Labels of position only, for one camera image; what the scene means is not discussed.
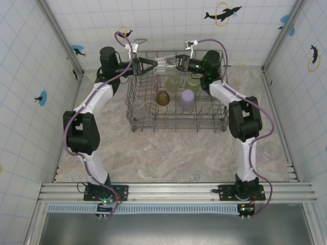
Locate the pale yellow-green frosted cup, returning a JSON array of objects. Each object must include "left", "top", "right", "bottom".
[{"left": 165, "top": 74, "right": 183, "bottom": 92}]

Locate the green frosted plastic cup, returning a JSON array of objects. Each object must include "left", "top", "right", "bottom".
[{"left": 184, "top": 76, "right": 201, "bottom": 92}]

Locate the lilac plastic cup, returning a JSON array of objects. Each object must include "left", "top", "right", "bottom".
[{"left": 178, "top": 89, "right": 196, "bottom": 109}]

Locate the amber frosted plastic cup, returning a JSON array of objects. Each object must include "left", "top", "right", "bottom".
[{"left": 156, "top": 91, "right": 171, "bottom": 106}]

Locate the grey wire dish rack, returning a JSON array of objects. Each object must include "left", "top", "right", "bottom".
[{"left": 126, "top": 38, "right": 230, "bottom": 135}]

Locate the blue oval shark sticker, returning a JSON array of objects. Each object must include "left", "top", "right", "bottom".
[{"left": 70, "top": 44, "right": 87, "bottom": 58}]

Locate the blue splash sticker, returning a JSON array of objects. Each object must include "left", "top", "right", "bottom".
[{"left": 277, "top": 14, "right": 295, "bottom": 37}]

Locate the steel sheet panel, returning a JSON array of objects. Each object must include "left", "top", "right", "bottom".
[{"left": 24, "top": 203, "right": 322, "bottom": 245}]

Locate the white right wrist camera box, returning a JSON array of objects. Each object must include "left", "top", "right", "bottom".
[{"left": 183, "top": 40, "right": 199, "bottom": 57}]

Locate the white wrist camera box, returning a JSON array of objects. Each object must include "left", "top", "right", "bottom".
[
  {"left": 126, "top": 42, "right": 141, "bottom": 61},
  {"left": 183, "top": 40, "right": 199, "bottom": 57}
]

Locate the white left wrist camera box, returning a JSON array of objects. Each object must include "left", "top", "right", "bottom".
[{"left": 126, "top": 42, "right": 141, "bottom": 61}]

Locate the small dolphin yellow ring sticker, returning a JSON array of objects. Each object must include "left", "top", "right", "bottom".
[{"left": 115, "top": 26, "right": 134, "bottom": 43}]

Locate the yellow ring black fish sticker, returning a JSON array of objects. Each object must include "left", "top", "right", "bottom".
[{"left": 68, "top": 63, "right": 79, "bottom": 82}]

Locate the aluminium side frame bar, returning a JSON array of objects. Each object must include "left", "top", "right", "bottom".
[
  {"left": 52, "top": 72, "right": 85, "bottom": 183},
  {"left": 262, "top": 68, "right": 301, "bottom": 183}
]

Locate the large dolphin yellow ring sticker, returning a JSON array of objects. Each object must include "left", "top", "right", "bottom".
[{"left": 203, "top": 2, "right": 243, "bottom": 28}]

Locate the aluminium corner post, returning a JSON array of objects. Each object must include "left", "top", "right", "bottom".
[
  {"left": 38, "top": 0, "right": 85, "bottom": 75},
  {"left": 261, "top": 0, "right": 307, "bottom": 72}
]

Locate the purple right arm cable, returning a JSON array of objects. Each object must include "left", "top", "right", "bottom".
[{"left": 198, "top": 38, "right": 276, "bottom": 218}]

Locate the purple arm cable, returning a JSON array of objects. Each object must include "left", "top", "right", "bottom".
[
  {"left": 198, "top": 38, "right": 276, "bottom": 218},
  {"left": 63, "top": 31, "right": 136, "bottom": 218}
]

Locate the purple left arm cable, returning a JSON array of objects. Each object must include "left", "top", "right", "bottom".
[{"left": 63, "top": 31, "right": 136, "bottom": 218}]

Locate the slim dolphin yellow ring sticker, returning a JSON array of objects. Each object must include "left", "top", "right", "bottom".
[{"left": 307, "top": 44, "right": 321, "bottom": 73}]

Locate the aluminium mounting rail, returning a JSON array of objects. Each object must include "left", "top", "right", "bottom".
[{"left": 37, "top": 181, "right": 319, "bottom": 204}]

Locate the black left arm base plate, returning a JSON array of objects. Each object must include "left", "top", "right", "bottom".
[{"left": 83, "top": 184, "right": 129, "bottom": 202}]

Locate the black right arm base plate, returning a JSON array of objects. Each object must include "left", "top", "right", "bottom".
[{"left": 218, "top": 183, "right": 266, "bottom": 202}]

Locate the slotted pale blue cable duct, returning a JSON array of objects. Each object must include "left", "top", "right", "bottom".
[{"left": 47, "top": 203, "right": 255, "bottom": 215}]

